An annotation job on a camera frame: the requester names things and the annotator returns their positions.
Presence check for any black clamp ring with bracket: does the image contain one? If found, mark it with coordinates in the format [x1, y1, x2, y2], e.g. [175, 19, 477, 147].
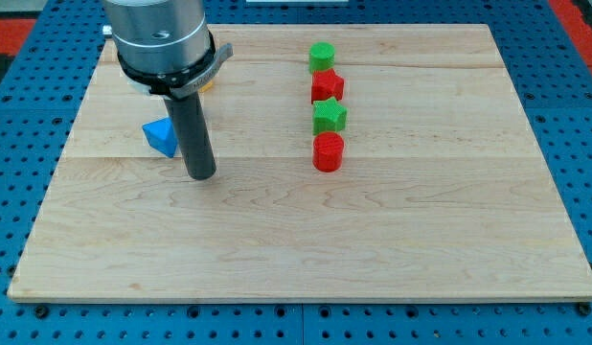
[117, 33, 234, 100]

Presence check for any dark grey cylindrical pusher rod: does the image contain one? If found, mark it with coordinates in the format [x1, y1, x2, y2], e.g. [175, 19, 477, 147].
[164, 92, 216, 180]

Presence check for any blue triangle block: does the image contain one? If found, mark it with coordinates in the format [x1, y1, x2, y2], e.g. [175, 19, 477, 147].
[142, 117, 177, 158]

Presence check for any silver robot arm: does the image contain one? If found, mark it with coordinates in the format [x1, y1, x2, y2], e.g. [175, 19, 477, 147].
[102, 0, 233, 180]

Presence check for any yellow hexagon block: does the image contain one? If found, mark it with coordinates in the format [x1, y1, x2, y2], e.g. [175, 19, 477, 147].
[198, 80, 214, 93]

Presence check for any red star block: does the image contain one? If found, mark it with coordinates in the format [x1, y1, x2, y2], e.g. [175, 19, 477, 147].
[310, 68, 345, 103]

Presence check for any green star block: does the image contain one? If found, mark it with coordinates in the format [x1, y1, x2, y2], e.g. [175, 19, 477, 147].
[312, 97, 348, 135]

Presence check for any red cylinder block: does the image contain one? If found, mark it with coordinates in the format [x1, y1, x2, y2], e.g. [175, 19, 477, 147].
[312, 131, 345, 173]

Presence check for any green cylinder block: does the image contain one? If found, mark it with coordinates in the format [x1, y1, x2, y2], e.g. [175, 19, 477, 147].
[308, 41, 335, 74]

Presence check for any light wooden board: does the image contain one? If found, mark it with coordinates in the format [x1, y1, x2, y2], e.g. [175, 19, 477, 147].
[8, 24, 592, 304]

